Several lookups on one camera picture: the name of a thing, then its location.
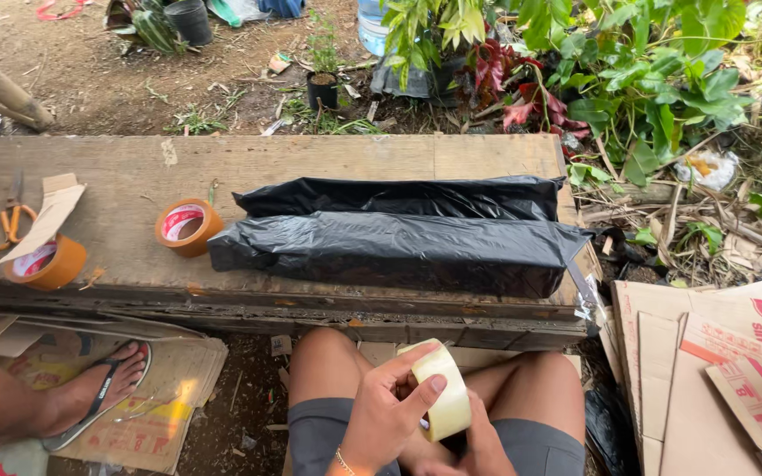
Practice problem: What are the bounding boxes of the person's left hand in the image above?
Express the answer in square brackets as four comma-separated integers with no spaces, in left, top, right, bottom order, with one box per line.
[336,342,448,476]

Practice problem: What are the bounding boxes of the person's right hand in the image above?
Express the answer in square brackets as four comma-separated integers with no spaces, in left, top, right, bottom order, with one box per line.
[413,390,518,476]

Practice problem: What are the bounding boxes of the clear packing tape roll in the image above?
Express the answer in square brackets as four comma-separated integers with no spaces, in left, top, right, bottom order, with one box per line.
[397,338,473,443]

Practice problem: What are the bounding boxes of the person's right leg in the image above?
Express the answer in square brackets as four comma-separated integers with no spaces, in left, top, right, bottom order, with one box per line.
[457,350,586,431]

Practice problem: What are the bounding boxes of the grey shorts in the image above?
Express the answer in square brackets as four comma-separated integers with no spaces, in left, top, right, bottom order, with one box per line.
[286,397,586,476]

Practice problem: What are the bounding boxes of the black plastic sheet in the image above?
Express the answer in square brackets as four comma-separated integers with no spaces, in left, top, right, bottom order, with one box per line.
[583,380,643,476]

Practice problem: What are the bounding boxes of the person's left leg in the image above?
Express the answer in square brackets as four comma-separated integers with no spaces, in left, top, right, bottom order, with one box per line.
[288,328,422,427]

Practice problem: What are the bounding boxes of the black plastic wrapped parcel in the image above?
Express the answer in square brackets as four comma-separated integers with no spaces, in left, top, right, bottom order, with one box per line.
[207,175,595,300]

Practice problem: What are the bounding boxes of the heap of flattened cardboard boxes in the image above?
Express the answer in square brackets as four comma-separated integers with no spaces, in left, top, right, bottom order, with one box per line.
[609,270,762,476]

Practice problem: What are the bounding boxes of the flattened printed cardboard sheets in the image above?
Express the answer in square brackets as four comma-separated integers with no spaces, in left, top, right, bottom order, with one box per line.
[0,313,229,476]

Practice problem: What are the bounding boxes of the red leaf plant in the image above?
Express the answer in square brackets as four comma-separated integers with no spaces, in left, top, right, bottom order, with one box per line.
[462,38,590,140]

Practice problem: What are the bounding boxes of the black planter bag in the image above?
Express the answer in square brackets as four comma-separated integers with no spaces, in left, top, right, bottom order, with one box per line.
[370,56,469,101]

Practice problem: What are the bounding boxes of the white plastic litter bag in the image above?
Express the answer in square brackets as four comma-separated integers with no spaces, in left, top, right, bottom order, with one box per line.
[673,150,740,193]

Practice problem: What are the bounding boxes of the brown tape roll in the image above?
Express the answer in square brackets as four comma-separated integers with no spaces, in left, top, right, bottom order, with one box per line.
[154,197,226,259]
[3,234,89,292]

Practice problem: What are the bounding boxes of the small black plant pot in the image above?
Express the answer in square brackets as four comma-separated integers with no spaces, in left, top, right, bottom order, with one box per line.
[306,13,341,112]

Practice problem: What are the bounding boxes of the black flip flop sandal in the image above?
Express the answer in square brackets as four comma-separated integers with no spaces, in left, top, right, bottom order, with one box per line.
[41,341,153,453]

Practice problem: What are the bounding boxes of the large green leafy bush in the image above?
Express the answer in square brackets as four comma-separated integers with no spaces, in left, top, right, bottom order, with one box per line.
[513,0,762,187]

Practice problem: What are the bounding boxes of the yellow green leafy plant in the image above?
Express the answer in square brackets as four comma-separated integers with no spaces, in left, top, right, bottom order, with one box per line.
[380,0,488,92]

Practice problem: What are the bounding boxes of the blue water bottle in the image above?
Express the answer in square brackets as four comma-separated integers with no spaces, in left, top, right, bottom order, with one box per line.
[356,0,392,58]

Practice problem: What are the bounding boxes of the wooden workbench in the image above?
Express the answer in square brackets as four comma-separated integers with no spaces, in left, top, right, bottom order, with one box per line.
[0,134,603,352]

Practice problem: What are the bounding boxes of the blue cloth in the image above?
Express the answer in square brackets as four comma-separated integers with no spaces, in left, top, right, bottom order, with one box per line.
[258,0,306,19]

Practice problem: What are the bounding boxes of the green white plastic bag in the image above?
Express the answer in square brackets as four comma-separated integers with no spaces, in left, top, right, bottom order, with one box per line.
[206,0,271,29]

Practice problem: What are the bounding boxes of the brown cardboard strip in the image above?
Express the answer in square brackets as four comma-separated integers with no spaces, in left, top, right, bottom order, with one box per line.
[0,172,87,266]

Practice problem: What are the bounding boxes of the black plastic bucket pot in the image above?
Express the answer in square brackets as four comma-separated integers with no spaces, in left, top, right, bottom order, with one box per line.
[163,0,214,48]

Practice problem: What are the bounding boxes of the green striped succulent plant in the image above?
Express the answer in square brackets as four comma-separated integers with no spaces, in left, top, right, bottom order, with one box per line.
[104,0,187,56]

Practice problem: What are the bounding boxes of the orange handled scissors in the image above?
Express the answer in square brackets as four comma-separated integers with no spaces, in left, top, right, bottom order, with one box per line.
[0,171,38,254]

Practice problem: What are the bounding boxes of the red strap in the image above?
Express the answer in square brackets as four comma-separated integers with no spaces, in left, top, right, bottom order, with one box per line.
[35,0,89,21]

